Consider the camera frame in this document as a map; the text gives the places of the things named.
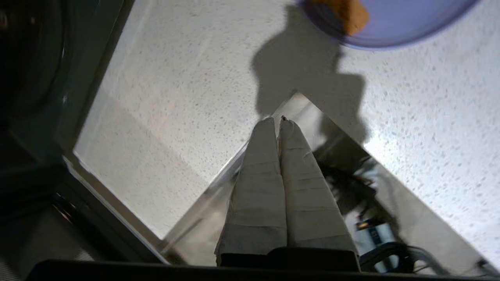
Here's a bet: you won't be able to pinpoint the right gripper grey taped left finger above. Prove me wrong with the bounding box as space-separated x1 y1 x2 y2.
214 117 288 267

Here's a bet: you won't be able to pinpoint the right gripper grey taped right finger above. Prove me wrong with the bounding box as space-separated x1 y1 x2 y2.
278 118 361 270

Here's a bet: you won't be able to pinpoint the fried chicken piece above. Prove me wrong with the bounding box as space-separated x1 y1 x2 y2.
312 0 370 36

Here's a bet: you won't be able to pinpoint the lavender plate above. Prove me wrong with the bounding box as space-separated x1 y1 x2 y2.
297 0 483 50

